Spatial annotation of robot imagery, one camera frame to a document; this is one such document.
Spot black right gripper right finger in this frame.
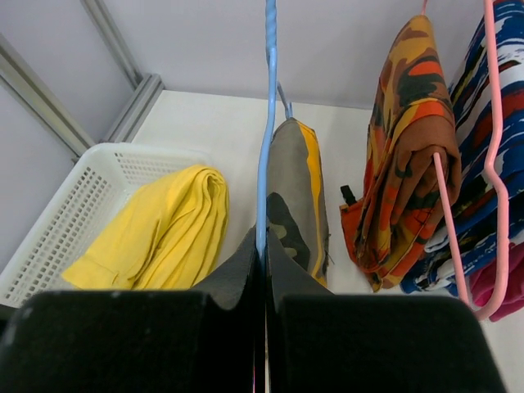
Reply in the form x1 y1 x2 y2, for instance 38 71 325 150
266 232 505 392

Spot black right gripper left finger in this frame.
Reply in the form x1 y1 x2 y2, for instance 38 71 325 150
1 231 256 392

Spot olive yellow camouflage trousers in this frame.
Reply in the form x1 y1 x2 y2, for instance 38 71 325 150
267 118 330 287

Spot blue hanger of camouflage trousers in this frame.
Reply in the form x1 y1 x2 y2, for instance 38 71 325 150
255 0 292 260

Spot pink hanger of orange trousers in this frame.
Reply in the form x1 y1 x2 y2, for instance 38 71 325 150
420 0 472 304

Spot pink trousers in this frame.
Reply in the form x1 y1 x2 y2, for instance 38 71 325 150
468 253 524 323

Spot blue white patterned trousers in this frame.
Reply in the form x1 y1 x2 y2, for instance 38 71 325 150
400 1 523 295

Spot pink hanger of blue trousers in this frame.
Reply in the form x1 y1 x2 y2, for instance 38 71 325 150
470 0 512 323

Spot orange camouflage trousers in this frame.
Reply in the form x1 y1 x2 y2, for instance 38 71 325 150
340 15 462 292

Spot white plastic basket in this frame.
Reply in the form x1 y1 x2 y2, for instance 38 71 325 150
1 142 211 308

